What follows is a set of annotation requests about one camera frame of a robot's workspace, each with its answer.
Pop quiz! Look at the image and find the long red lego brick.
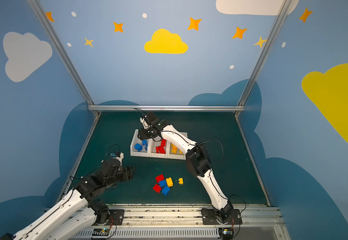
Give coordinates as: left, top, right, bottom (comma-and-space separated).
156, 146, 166, 154

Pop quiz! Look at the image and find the red lego brick bottom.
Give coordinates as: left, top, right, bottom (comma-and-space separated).
153, 184, 162, 193

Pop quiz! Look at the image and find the red square lego brick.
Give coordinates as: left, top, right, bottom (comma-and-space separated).
155, 174, 165, 184

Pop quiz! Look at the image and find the blue lego brick bottom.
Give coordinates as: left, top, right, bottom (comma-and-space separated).
162, 186, 171, 196

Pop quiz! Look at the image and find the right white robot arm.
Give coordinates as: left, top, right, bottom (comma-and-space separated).
138, 112, 234, 224

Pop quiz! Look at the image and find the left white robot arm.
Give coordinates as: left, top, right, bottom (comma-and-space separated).
1, 152, 136, 240

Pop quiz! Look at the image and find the middle white bin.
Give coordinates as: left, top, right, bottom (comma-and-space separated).
148, 139, 170, 159

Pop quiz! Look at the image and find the white bin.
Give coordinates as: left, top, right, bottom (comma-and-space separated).
164, 139, 185, 161
130, 129, 152, 158
148, 139, 170, 159

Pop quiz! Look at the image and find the left white bin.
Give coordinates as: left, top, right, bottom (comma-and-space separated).
130, 129, 152, 158

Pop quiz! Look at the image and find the right white bin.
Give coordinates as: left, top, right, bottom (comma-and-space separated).
164, 139, 185, 161

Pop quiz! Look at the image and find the left control circuit board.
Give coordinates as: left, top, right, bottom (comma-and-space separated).
91, 228, 111, 239

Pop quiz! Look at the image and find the control circuit board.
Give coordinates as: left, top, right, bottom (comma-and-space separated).
218, 228, 234, 240
91, 228, 111, 239

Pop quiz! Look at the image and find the right control circuit board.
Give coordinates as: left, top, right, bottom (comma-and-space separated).
218, 228, 234, 240

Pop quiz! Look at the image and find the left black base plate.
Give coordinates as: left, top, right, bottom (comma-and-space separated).
103, 209, 125, 227

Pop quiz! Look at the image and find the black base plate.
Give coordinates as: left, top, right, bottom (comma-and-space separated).
200, 208, 243, 225
103, 209, 125, 227

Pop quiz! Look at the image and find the white slotted cable duct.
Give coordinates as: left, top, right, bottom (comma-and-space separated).
71, 227, 219, 240

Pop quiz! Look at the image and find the aluminium frame back bar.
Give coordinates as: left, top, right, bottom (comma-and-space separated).
88, 105, 245, 112

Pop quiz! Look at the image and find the aluminium front rail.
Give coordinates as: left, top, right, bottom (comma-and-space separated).
37, 204, 282, 228

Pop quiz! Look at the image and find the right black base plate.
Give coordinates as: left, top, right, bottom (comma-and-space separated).
200, 208, 243, 225

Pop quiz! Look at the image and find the aluminium frame left post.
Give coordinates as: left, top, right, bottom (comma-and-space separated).
27, 0, 95, 106

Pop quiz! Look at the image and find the aluminium frame post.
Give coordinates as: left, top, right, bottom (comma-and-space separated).
234, 0, 293, 120
27, 0, 95, 106

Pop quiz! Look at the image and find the aluminium frame right post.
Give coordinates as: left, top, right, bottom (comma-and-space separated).
234, 0, 293, 120

